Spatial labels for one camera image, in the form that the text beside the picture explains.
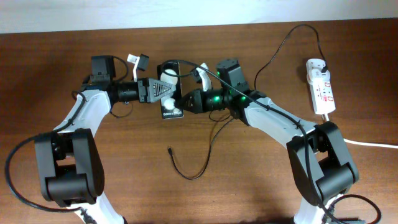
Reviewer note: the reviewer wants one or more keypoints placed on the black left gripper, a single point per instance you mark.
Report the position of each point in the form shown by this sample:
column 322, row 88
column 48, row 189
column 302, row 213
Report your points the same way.
column 147, row 89

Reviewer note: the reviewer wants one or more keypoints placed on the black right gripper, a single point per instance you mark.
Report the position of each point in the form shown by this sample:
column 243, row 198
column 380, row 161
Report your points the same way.
column 197, row 100

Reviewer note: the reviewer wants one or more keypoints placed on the black Galaxy flip phone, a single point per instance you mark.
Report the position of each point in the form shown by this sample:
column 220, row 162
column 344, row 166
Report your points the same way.
column 167, row 103

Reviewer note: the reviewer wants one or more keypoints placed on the white power strip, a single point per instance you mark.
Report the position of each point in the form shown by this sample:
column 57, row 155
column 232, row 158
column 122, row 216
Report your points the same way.
column 322, row 95

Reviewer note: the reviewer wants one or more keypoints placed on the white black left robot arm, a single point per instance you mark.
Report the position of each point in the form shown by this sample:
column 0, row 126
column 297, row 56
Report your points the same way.
column 70, row 170

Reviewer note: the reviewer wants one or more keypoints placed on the white USB charger plug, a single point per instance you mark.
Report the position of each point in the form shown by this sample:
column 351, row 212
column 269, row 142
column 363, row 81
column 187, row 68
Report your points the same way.
column 316, row 76

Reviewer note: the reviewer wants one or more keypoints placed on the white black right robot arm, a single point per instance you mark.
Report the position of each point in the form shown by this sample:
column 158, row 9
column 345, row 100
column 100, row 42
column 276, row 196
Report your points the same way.
column 321, row 163

